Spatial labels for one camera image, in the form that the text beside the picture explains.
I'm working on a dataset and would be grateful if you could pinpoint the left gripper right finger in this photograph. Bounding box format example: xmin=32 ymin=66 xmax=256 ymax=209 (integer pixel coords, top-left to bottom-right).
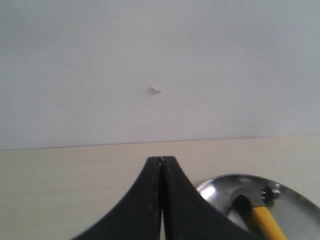
xmin=161 ymin=156 xmax=260 ymax=240

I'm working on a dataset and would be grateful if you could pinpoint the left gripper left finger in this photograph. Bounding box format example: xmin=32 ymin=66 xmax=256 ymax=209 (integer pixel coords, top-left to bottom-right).
xmin=75 ymin=157 xmax=162 ymax=240

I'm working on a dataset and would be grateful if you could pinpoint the yellow black claw hammer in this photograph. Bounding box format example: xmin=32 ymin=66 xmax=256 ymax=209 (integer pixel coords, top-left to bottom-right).
xmin=231 ymin=186 xmax=288 ymax=240

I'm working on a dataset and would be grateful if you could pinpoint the round steel plate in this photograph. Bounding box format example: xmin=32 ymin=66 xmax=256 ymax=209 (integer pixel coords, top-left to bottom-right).
xmin=197 ymin=174 xmax=320 ymax=240

